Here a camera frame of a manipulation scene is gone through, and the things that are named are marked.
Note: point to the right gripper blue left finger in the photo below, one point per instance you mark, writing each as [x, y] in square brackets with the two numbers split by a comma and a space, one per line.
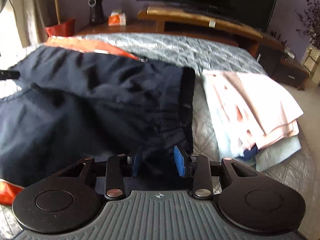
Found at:
[119, 178]

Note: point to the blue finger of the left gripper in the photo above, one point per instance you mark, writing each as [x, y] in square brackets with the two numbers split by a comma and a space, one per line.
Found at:
[9, 75]

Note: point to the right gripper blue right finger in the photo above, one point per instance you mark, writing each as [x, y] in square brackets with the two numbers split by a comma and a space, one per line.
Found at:
[195, 167]

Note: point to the navy zip jacket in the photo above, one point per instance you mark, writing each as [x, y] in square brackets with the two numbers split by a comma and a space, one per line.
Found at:
[83, 98]

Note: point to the light blue folded garment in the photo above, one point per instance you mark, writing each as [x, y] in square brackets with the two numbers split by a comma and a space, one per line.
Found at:
[265, 158]

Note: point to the navy folded garment in stack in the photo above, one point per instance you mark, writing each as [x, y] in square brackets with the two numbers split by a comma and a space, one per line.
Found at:
[248, 154]

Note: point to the red plant pot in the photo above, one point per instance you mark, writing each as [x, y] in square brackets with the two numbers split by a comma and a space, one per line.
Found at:
[65, 29]

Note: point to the beige curtain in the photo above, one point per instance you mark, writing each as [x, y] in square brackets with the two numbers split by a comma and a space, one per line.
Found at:
[32, 17]

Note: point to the pink folded garment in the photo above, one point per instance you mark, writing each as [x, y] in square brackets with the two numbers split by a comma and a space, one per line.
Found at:
[251, 109]

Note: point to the black cylindrical speaker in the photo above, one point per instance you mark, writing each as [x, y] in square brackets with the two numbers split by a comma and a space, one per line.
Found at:
[96, 15]

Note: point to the orange tissue box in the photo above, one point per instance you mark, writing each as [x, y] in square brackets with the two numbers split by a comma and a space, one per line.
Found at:
[117, 18]

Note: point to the dark wooden side cabinet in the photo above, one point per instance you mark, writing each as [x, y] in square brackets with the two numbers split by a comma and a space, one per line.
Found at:
[282, 68]

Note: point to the wooden TV stand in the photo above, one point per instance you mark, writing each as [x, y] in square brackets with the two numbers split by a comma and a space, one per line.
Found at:
[172, 21]

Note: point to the dried purple flower plant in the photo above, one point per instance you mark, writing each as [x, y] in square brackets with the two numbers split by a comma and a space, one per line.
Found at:
[310, 19]

